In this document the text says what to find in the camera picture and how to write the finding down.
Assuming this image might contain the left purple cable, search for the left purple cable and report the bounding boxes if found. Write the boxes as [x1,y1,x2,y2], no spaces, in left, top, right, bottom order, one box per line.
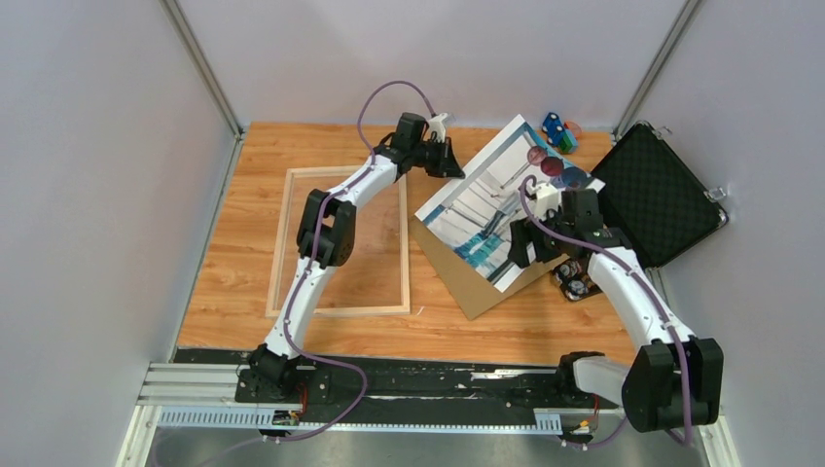
[261,80,440,446]

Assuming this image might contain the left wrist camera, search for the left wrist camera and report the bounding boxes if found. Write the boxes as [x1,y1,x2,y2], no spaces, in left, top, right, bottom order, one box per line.
[427,112,452,143]

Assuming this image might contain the poker chip tray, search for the poker chip tray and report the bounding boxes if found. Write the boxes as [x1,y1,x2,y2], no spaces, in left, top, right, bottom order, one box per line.
[552,258,601,302]

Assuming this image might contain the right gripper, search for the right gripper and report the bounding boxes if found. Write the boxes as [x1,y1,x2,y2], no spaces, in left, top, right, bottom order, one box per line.
[508,205,573,269]

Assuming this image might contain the wooden backing board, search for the wooden backing board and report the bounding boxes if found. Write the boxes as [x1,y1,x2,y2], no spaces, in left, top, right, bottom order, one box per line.
[409,216,566,320]

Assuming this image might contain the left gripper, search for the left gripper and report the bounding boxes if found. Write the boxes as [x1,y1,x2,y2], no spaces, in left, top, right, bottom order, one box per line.
[412,138,466,180]

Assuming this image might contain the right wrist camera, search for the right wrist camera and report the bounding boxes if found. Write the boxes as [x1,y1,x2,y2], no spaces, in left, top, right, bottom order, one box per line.
[528,182,562,221]

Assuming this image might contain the purple cable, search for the purple cable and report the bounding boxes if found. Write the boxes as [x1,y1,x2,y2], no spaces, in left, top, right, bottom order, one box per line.
[519,175,696,450]
[261,80,440,446]

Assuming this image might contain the light wooden picture frame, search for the light wooden picture frame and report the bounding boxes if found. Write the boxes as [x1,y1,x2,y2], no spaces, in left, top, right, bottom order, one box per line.
[265,165,412,320]

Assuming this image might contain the colourful toy blocks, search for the colourful toy blocks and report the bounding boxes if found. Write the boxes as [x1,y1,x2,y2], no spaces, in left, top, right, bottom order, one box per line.
[541,112,583,154]

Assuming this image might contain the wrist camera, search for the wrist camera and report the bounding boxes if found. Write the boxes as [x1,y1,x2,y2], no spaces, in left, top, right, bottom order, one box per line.
[427,112,452,143]
[528,182,562,221]

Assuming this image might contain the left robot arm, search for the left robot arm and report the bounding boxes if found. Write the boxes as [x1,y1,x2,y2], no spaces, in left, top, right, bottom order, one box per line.
[239,112,465,402]

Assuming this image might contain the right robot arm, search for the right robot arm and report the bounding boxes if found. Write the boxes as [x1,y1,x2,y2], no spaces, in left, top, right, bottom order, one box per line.
[508,185,724,445]

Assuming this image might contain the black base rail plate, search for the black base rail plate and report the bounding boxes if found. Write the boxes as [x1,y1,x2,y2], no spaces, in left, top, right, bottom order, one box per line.
[233,352,620,427]

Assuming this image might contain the black foam-lined case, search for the black foam-lined case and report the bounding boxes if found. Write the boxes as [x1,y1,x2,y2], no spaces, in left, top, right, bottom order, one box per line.
[591,121,729,269]

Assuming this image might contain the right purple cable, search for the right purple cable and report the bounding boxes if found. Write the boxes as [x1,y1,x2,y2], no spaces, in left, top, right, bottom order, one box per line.
[519,175,696,450]

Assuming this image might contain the large printed photo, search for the large printed photo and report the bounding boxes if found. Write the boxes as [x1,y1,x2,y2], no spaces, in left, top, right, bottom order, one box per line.
[415,115,604,292]

